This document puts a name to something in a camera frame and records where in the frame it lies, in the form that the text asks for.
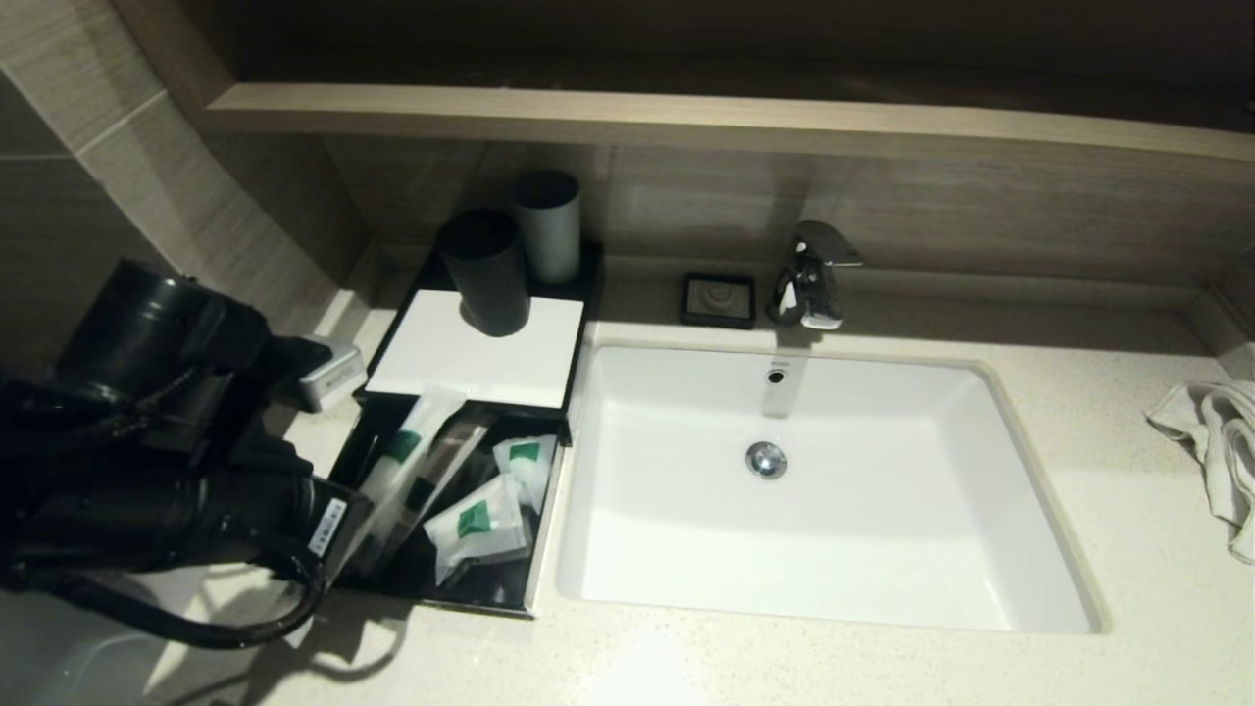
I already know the white ceramic sink basin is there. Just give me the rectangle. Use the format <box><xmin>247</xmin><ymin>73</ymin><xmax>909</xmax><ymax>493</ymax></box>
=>
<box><xmin>556</xmin><ymin>338</ymin><xmax>1109</xmax><ymax>635</ymax></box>

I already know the black glossy drawer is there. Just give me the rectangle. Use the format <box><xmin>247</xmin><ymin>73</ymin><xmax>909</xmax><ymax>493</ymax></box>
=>
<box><xmin>324</xmin><ymin>397</ymin><xmax>568</xmax><ymax>621</ymax></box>

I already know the wide toothbrush packet green label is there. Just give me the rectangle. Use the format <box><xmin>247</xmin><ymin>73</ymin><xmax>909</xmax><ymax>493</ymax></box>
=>
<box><xmin>343</xmin><ymin>385</ymin><xmax>469</xmax><ymax>581</ymax></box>

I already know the white bathtub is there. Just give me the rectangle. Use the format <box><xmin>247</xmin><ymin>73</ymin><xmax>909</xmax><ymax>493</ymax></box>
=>
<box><xmin>0</xmin><ymin>579</ymin><xmax>197</xmax><ymax>706</ymax></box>

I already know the slim white comb packet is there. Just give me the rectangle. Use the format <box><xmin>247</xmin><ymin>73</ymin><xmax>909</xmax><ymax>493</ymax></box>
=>
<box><xmin>377</xmin><ymin>405</ymin><xmax>498</xmax><ymax>578</ymax></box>

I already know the chrome sink faucet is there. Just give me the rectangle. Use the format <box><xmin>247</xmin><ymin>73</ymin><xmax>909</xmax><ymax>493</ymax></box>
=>
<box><xmin>765</xmin><ymin>221</ymin><xmax>864</xmax><ymax>331</ymax></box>

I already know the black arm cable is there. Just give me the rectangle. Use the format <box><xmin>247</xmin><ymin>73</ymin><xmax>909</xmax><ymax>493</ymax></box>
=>
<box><xmin>0</xmin><ymin>554</ymin><xmax>326</xmax><ymax>650</ymax></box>

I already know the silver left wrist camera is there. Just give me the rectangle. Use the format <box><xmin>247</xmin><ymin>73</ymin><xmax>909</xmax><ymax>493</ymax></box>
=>
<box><xmin>292</xmin><ymin>336</ymin><xmax>369</xmax><ymax>413</ymax></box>

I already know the white vanity kit packet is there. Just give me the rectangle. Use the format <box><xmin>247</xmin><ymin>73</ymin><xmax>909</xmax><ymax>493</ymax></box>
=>
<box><xmin>424</xmin><ymin>476</ymin><xmax>532</xmax><ymax>586</ymax></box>

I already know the black square soap dish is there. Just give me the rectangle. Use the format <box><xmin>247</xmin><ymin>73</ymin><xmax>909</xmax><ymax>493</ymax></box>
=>
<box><xmin>681</xmin><ymin>272</ymin><xmax>756</xmax><ymax>329</ymax></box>

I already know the white crumpled towel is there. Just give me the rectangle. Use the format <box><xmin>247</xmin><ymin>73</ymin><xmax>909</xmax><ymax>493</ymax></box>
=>
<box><xmin>1142</xmin><ymin>378</ymin><xmax>1255</xmax><ymax>567</ymax></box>

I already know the grey tumbler cup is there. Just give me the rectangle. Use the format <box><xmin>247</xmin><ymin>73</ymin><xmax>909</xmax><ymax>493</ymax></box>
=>
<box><xmin>510</xmin><ymin>170</ymin><xmax>581</xmax><ymax>287</ymax></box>

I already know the white ribbed tray mat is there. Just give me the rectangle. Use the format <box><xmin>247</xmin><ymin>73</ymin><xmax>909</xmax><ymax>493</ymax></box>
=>
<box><xmin>365</xmin><ymin>290</ymin><xmax>585</xmax><ymax>410</ymax></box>

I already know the black tumbler cup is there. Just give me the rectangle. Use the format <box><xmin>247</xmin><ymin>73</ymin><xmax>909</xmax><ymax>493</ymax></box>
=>
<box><xmin>436</xmin><ymin>209</ymin><xmax>532</xmax><ymax>337</ymax></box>

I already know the white shower cap packet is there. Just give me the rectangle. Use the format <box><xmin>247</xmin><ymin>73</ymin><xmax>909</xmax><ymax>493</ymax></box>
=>
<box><xmin>492</xmin><ymin>435</ymin><xmax>557</xmax><ymax>513</ymax></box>

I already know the light wooden wall shelf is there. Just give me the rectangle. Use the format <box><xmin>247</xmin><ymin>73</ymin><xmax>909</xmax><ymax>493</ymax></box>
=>
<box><xmin>206</xmin><ymin>83</ymin><xmax>1255</xmax><ymax>163</ymax></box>

